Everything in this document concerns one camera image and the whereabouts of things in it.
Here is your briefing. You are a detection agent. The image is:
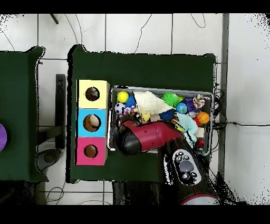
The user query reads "black monitor on stand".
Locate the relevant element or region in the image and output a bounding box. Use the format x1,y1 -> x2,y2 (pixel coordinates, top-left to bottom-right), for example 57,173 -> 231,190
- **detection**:
36,73 -> 67,172

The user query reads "blue globe ball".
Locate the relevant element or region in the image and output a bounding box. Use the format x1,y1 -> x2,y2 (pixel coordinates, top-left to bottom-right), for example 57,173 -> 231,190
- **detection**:
176,102 -> 188,114

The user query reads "mint green muslin cloth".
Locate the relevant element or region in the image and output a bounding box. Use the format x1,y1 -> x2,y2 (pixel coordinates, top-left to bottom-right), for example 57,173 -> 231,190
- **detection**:
174,111 -> 199,148

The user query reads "orange toy basketball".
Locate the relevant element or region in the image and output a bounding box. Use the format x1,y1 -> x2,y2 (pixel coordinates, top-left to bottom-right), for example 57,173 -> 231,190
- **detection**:
196,111 -> 211,125

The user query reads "green spiky rubber ball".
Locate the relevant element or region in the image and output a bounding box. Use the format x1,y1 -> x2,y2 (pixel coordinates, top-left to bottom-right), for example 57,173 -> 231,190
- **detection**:
161,92 -> 181,108

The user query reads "cream muslin cloth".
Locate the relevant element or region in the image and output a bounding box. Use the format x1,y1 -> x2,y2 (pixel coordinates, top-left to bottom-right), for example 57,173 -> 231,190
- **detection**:
132,90 -> 176,118

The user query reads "wooden box with three holes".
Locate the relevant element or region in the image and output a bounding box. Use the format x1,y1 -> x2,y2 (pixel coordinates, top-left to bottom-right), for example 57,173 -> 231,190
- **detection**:
74,79 -> 111,166

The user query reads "grey floor cable cover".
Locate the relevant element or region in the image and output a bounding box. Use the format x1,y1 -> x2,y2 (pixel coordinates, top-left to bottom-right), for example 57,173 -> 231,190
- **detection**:
217,13 -> 230,205

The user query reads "shallow mesh bin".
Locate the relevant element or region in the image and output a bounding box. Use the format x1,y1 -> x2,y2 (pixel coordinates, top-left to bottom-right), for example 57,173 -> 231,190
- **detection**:
107,85 -> 214,156

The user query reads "plain yellow ball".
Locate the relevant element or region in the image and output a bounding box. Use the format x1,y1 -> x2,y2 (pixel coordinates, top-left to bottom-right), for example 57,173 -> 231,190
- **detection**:
117,91 -> 130,104

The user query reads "black cable with plug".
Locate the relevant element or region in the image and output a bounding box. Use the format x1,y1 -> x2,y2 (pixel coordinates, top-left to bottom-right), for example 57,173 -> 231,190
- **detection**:
213,121 -> 270,130

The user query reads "dark green table cloth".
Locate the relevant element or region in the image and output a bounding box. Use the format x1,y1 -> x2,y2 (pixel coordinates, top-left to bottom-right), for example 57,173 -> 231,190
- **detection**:
66,44 -> 217,188
0,45 -> 49,182

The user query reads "purple round object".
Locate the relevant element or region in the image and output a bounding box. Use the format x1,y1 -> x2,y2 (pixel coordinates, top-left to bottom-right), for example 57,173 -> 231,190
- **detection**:
0,123 -> 7,152

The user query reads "colourful polka dot cloth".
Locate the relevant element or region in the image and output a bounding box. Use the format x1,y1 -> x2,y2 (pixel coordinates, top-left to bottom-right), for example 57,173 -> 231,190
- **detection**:
122,105 -> 139,117
85,87 -> 100,101

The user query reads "black and white soccer ball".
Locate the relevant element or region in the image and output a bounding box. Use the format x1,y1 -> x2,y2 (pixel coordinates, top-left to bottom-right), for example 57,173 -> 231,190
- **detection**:
114,102 -> 127,115

